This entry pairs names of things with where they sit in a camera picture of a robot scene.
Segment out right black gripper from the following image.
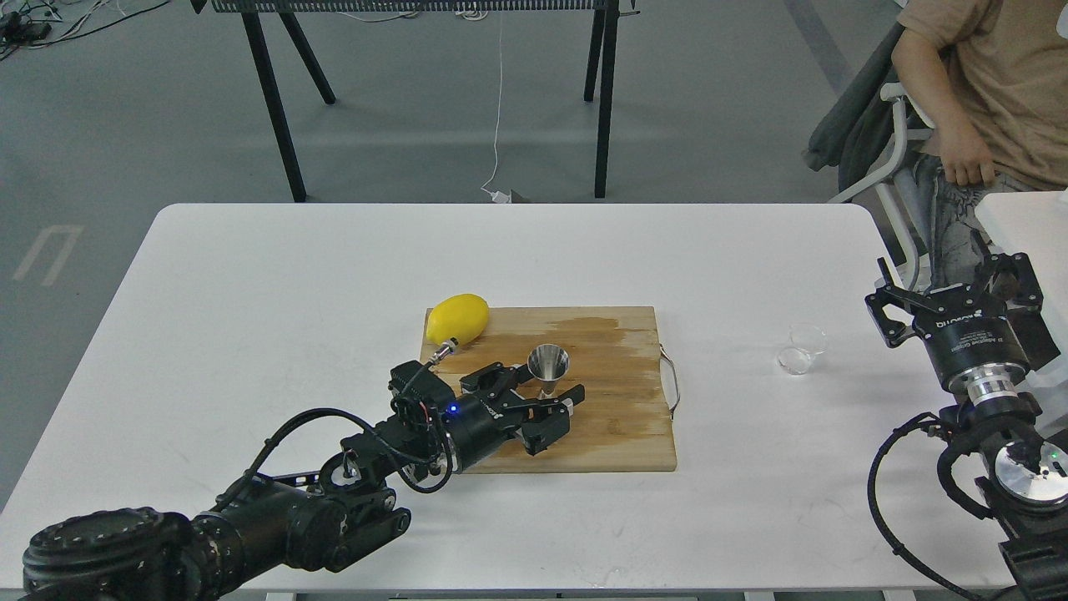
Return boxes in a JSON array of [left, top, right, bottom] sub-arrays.
[[864, 230, 1045, 393]]

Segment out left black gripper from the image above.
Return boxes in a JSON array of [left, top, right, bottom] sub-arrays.
[[441, 362, 585, 472]]

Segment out steel double jigger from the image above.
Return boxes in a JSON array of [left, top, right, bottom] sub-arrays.
[[527, 345, 571, 400]]

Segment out small clear glass cup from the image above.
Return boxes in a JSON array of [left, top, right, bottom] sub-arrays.
[[778, 323, 829, 376]]

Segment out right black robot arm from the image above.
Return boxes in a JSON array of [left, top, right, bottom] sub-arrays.
[[865, 252, 1067, 600]]

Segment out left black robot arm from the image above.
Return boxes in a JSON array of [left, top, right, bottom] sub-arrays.
[[23, 339, 585, 600]]

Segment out yellow lemon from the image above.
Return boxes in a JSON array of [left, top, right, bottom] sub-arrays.
[[425, 292, 491, 346]]

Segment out wooden cutting board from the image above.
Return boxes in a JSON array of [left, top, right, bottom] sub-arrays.
[[436, 306, 678, 474]]

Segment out white side table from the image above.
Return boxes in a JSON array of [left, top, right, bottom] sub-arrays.
[[976, 190, 1067, 434]]

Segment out grey office chair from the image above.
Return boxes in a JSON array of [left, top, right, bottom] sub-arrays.
[[804, 23, 935, 290]]

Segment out person in tan shirt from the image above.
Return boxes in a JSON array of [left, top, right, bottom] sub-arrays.
[[891, 1, 1067, 289]]

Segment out white hanging cable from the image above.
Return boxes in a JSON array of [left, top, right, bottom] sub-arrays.
[[480, 10, 513, 204]]

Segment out black metal frame table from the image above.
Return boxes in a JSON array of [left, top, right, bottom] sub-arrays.
[[189, 0, 640, 203]]

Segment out black cables on floor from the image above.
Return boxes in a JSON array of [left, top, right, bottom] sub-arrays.
[[0, 0, 172, 59]]

